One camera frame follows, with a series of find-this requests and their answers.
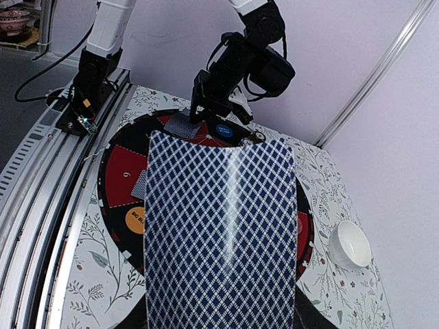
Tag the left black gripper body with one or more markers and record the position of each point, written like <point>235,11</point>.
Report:
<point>264,72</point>

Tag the blue small blind button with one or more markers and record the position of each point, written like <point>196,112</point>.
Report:
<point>224,131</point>

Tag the dealt blue playing cards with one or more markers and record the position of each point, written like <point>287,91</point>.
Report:
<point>138,190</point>

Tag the orange big blind button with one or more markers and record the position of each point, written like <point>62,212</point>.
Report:
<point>135,219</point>

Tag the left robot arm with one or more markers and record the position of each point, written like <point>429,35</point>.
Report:
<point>175,39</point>

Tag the white ceramic bowl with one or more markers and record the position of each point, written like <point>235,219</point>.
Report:
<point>349,247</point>

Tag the left aluminium frame post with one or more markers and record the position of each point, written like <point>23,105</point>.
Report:
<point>390,56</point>

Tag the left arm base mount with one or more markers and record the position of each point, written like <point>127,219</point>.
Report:
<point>78,115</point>

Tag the front aluminium rail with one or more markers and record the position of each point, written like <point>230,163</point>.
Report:
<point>35,183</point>

